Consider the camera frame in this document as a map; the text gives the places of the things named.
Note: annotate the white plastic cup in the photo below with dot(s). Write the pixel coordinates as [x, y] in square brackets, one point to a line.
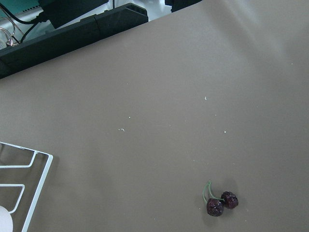
[6, 222]

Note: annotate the dark red cherry pair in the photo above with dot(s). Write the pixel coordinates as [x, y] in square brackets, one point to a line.
[215, 205]

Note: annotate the black keyboard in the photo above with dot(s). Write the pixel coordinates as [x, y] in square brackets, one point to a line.
[61, 41]

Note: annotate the white wire cup rack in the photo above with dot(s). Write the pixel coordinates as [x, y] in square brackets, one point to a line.
[23, 172]

